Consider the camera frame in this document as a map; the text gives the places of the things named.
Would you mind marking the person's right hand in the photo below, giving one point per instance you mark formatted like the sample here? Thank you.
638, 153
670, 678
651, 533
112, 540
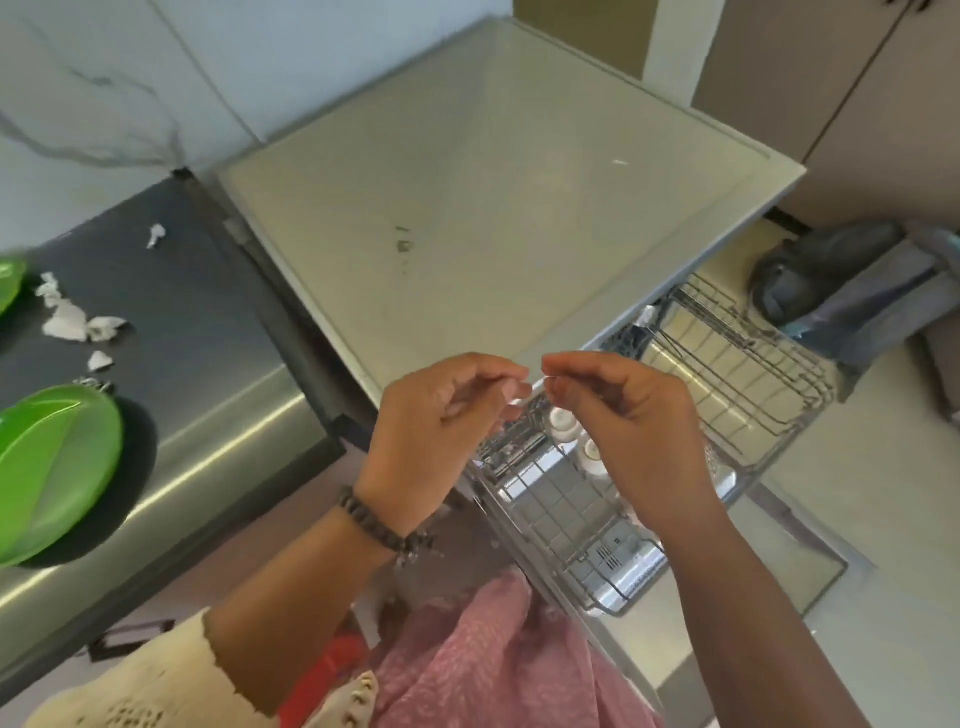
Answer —
645, 442

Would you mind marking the person's left hand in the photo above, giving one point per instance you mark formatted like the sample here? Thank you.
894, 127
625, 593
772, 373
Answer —
420, 442

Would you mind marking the person's left thumb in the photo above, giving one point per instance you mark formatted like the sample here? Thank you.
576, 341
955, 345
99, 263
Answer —
506, 397

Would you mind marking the person's right thumb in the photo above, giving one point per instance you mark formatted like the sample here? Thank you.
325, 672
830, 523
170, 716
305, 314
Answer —
577, 397

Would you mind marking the small white paper piece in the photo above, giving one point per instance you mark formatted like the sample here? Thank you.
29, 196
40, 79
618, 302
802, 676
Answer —
535, 385

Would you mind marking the person's right forearm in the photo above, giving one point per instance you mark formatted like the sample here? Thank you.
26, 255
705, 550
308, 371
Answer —
750, 622

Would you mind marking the person's left forearm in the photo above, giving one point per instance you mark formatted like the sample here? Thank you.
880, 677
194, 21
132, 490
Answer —
292, 577

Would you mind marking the white cup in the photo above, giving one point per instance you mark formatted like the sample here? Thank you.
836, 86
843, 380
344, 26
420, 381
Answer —
594, 456
564, 429

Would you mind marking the silver dishwasher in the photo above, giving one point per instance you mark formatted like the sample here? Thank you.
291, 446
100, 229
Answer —
487, 195

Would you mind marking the pink knitted garment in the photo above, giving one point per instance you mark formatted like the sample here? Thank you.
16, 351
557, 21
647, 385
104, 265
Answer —
495, 660

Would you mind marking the grey cloth bag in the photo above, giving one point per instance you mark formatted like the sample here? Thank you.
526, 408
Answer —
847, 292

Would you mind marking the red cloth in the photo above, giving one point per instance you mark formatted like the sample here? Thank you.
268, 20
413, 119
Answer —
334, 664

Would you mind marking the white paper scrap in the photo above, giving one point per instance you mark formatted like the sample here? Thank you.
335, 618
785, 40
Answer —
156, 236
107, 327
49, 289
67, 322
100, 361

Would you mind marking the beige wooden cabinet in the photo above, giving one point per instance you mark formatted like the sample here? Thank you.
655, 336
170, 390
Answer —
832, 97

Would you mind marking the small metal keyring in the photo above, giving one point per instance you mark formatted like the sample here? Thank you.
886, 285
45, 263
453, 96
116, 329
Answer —
96, 385

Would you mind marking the large green plastic plate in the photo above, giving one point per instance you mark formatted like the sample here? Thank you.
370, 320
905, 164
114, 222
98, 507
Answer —
52, 469

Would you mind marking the cream lace sleeve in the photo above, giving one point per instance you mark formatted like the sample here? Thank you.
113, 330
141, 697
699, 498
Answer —
142, 690

